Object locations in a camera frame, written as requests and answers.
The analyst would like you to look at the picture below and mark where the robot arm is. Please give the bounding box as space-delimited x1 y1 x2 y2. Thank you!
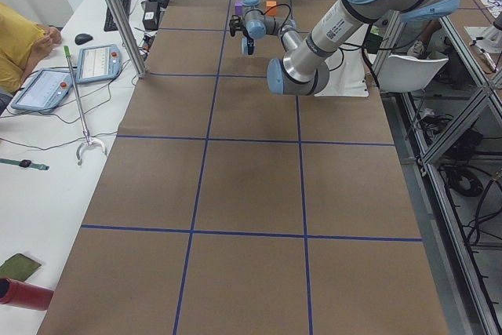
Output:
229 0 460 96

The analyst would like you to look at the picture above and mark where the black computer mouse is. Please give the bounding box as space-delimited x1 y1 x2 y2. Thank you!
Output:
74 33 93 46

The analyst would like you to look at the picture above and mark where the teach pendant tablet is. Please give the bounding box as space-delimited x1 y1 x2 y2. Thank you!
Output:
75 44 122 84
11 69 72 111

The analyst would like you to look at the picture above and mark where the white chair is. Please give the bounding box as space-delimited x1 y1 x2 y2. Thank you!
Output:
377 52 449 93

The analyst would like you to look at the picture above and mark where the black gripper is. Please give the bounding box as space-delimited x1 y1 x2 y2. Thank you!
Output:
229 15 254 56

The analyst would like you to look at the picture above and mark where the reacher grabber stick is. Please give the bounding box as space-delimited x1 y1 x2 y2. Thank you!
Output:
64 45 107 166

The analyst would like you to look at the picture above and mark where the orange foam block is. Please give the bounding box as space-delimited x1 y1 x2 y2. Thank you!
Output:
264 0 278 16

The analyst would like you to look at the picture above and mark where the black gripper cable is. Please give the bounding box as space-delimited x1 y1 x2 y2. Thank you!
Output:
250 3 293 32

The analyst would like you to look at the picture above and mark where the person in yellow shirt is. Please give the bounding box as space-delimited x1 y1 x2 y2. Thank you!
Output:
1 3 62 112

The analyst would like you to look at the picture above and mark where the smart watch green strap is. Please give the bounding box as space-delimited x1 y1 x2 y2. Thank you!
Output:
0 158 51 172

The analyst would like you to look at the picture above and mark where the black keyboard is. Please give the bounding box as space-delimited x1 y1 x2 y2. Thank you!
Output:
103 0 132 33

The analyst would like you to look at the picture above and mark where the far teach pendant tablet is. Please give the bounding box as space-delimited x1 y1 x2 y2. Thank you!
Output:
75 44 122 84

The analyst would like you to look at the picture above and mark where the green bean bag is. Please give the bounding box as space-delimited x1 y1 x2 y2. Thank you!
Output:
0 253 42 282

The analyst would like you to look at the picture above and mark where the red water bottle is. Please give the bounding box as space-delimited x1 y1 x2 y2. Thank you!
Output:
1 278 54 311

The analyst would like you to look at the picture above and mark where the light blue foam block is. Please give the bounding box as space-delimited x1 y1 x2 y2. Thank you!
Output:
241 37 251 56

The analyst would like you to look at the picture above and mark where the near teach pendant tablet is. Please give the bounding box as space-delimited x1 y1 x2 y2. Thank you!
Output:
11 69 72 111

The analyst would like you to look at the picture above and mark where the aluminium frame post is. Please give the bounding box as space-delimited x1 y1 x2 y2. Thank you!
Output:
105 0 146 78

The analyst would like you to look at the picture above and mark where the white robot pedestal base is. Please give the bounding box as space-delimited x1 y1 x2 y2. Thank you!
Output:
315 49 369 97

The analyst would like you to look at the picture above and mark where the black power adapter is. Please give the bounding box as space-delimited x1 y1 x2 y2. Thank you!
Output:
142 1 160 31

